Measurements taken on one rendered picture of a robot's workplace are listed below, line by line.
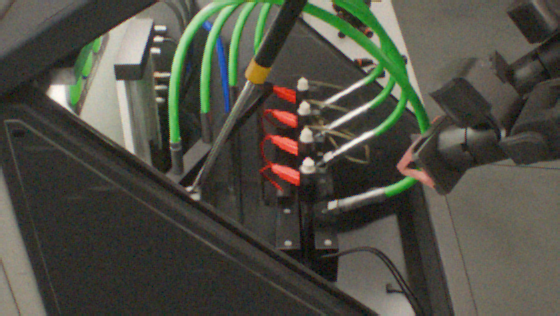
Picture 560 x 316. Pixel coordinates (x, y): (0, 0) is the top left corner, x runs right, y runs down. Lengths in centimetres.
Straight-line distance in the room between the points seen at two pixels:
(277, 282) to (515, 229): 204
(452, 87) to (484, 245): 192
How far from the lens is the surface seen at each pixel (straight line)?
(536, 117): 76
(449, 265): 122
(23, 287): 85
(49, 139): 70
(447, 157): 88
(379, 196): 101
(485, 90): 80
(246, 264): 78
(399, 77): 90
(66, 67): 75
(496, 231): 275
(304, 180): 113
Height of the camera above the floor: 180
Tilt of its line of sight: 37 degrees down
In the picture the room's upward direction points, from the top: straight up
